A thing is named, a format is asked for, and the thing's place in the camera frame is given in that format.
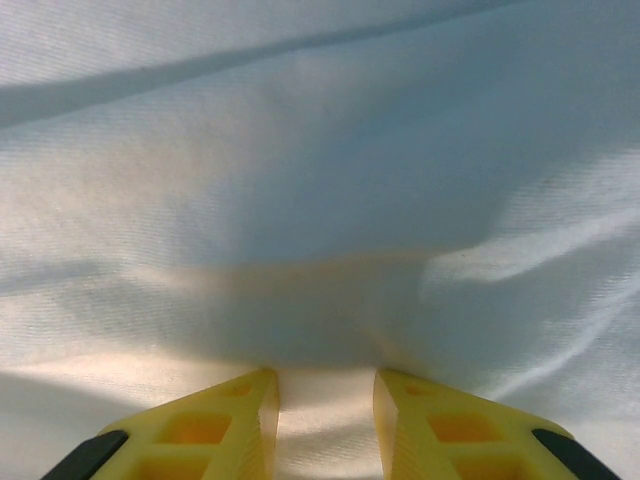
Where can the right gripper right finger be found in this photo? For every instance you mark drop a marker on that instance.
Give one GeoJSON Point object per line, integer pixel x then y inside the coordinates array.
{"type": "Point", "coordinates": [450, 430]}

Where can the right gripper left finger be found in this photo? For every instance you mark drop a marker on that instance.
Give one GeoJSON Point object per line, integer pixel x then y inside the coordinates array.
{"type": "Point", "coordinates": [210, 425]}

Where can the white t-shirt with black print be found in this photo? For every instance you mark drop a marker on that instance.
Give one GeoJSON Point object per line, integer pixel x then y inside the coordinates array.
{"type": "Point", "coordinates": [320, 175]}

